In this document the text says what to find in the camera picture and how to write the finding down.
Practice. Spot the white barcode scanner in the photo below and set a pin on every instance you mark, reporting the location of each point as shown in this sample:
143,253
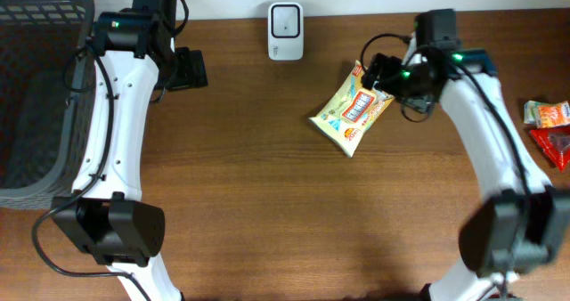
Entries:
285,31

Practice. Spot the orange Kleenex tissue pack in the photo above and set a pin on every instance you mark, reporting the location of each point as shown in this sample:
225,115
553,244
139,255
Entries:
553,115

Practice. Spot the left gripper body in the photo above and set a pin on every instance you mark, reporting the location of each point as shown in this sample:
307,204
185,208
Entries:
188,71

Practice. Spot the yellow wet wipes pack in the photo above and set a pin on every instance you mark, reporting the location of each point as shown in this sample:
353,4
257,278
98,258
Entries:
351,111

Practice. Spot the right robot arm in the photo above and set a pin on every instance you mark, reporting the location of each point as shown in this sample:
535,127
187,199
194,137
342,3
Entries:
523,219

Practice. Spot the green tissue pack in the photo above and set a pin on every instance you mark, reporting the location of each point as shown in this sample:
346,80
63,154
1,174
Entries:
532,115

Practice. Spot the grey plastic shopping basket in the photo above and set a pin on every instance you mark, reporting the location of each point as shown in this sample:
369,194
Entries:
47,99

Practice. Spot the red snack bag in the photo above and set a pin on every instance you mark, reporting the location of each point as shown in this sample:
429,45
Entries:
554,143

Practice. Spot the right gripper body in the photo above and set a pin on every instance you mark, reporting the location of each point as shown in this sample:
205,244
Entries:
400,78

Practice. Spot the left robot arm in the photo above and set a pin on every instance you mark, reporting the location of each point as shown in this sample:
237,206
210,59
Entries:
136,62

